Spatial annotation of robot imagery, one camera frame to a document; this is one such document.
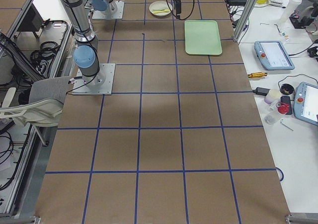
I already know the yellow plastic fork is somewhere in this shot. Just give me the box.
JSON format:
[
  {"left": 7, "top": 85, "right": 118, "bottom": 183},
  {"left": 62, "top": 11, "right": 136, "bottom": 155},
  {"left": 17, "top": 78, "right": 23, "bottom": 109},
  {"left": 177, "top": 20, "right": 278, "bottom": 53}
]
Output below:
[{"left": 152, "top": 9, "right": 170, "bottom": 14}]

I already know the white round plate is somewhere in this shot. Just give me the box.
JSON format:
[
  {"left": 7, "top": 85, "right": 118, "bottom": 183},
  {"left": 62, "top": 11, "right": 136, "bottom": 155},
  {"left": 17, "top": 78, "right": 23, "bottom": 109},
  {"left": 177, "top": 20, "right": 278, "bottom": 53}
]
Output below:
[{"left": 149, "top": 1, "right": 173, "bottom": 17}]

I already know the light green tray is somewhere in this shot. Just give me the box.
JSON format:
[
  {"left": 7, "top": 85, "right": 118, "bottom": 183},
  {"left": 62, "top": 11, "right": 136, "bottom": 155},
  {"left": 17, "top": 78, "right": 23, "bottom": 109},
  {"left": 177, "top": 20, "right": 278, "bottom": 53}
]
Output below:
[{"left": 184, "top": 20, "right": 223, "bottom": 56}]

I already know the grey teach pendant upper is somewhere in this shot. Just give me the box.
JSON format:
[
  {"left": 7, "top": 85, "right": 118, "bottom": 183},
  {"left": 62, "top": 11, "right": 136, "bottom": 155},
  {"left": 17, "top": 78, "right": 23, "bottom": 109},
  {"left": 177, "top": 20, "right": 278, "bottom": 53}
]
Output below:
[{"left": 254, "top": 41, "right": 295, "bottom": 71}]

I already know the grey teach pendant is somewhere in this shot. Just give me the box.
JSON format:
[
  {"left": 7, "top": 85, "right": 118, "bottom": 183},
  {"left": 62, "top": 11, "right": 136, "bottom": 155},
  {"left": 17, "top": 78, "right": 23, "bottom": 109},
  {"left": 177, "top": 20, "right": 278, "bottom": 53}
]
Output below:
[
  {"left": 294, "top": 82, "right": 318, "bottom": 126},
  {"left": 254, "top": 41, "right": 295, "bottom": 71}
]

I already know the gold metal cylinder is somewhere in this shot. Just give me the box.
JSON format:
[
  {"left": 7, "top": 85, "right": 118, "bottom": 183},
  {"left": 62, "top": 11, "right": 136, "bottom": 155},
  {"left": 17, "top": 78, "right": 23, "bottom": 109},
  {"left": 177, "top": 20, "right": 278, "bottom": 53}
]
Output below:
[{"left": 247, "top": 72, "right": 268, "bottom": 79}]

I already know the black power adapter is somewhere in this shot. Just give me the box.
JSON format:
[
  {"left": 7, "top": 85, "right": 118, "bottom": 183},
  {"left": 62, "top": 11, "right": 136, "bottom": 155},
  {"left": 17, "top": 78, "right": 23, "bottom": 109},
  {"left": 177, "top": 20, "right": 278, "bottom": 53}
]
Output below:
[{"left": 252, "top": 87, "right": 270, "bottom": 96}]

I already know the white cup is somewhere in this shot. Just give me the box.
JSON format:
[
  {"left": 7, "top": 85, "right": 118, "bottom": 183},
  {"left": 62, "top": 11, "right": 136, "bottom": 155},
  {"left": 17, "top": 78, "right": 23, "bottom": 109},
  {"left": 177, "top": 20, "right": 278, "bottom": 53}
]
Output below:
[{"left": 264, "top": 89, "right": 282, "bottom": 104}]

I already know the red black round object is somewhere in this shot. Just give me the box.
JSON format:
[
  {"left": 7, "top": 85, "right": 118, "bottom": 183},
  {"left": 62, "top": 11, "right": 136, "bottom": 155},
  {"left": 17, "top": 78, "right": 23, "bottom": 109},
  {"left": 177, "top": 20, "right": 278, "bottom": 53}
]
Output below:
[{"left": 276, "top": 102, "right": 290, "bottom": 115}]

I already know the grey office chair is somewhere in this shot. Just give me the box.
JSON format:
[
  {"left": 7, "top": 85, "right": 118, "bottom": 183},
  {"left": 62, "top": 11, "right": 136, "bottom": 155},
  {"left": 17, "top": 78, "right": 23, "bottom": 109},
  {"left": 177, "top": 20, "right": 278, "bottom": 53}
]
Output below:
[{"left": 0, "top": 76, "right": 71, "bottom": 127}]

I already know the metal allen key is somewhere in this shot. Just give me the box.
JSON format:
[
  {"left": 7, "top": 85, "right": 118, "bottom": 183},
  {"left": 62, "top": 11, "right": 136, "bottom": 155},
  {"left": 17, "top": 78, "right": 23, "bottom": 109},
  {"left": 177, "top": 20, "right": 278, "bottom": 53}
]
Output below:
[{"left": 280, "top": 119, "right": 294, "bottom": 132}]

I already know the grey teach pendant lower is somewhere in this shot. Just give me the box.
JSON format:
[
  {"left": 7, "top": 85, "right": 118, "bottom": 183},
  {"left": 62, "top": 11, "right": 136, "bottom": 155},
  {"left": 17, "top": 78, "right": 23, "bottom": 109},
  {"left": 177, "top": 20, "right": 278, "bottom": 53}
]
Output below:
[{"left": 294, "top": 82, "right": 318, "bottom": 126}]

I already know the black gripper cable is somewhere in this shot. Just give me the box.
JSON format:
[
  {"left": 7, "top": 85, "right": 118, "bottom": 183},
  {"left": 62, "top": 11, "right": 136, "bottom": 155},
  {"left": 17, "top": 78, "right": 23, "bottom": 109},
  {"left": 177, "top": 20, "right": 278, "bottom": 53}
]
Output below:
[{"left": 164, "top": 0, "right": 197, "bottom": 21}]

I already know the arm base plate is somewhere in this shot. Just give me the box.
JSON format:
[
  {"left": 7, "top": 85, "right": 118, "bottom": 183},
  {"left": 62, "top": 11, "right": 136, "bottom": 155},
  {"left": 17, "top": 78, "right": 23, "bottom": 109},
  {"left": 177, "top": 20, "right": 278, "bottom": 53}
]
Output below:
[
  {"left": 72, "top": 63, "right": 115, "bottom": 95},
  {"left": 91, "top": 0, "right": 125, "bottom": 20}
]

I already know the aluminium frame post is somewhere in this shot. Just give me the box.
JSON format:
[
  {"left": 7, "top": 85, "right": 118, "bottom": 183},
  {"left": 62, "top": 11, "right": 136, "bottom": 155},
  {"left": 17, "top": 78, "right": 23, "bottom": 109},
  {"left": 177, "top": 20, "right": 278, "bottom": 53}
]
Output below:
[{"left": 233, "top": 0, "right": 257, "bottom": 42}]

